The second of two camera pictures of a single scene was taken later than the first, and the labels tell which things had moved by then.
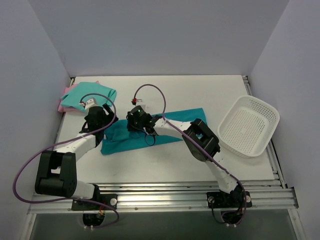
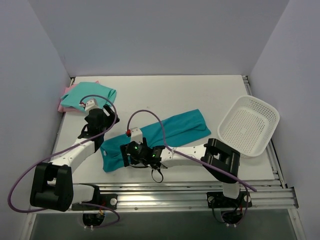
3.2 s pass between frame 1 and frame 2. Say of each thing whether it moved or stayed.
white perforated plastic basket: stayed
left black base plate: stayed
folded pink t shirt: stayed
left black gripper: stayed
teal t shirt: moved
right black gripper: moved
